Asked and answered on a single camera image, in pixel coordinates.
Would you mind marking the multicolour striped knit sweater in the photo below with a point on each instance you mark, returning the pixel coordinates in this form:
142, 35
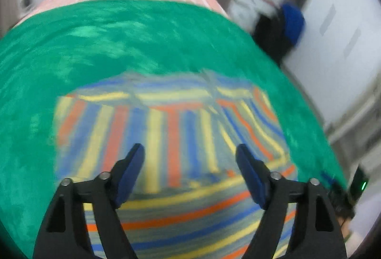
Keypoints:
190, 200

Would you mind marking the black clothes on chair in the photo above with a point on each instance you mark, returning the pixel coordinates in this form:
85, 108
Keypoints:
269, 34

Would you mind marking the green floral bed blanket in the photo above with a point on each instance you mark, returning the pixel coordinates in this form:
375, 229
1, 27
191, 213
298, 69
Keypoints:
58, 51

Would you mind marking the white desk cabinet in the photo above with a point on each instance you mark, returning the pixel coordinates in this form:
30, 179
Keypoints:
246, 13

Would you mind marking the white round security camera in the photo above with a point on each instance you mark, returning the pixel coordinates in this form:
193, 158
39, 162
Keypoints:
27, 5

